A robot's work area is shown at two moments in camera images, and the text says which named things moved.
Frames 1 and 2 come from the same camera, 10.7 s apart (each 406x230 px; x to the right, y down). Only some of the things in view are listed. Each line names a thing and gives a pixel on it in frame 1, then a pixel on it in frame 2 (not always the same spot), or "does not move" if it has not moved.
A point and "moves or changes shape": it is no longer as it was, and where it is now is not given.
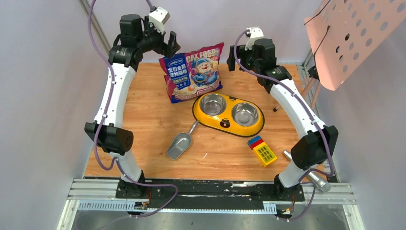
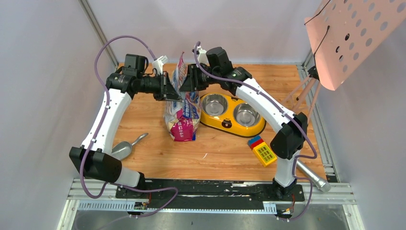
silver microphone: (324, 186) does not move
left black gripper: (166, 42) → (163, 86)
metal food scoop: (180, 144) moves or changes shape
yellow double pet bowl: (224, 112) does not move
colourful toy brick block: (261, 150) does not move
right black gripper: (242, 53) → (192, 83)
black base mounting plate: (166, 193) does not move
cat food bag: (190, 74) moves or changes shape
